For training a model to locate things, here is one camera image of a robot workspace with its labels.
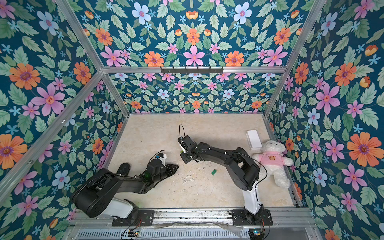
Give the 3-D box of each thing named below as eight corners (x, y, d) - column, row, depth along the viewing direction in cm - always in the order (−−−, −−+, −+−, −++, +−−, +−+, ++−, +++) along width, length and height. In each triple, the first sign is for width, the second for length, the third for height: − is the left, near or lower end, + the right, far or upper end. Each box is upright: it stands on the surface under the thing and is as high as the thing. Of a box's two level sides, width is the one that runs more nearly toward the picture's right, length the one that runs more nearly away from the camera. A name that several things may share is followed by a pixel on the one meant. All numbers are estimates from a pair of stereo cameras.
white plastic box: (249, 150, 101) (251, 146, 97) (246, 133, 110) (247, 129, 106) (260, 150, 101) (262, 146, 97) (255, 133, 110) (257, 129, 106)
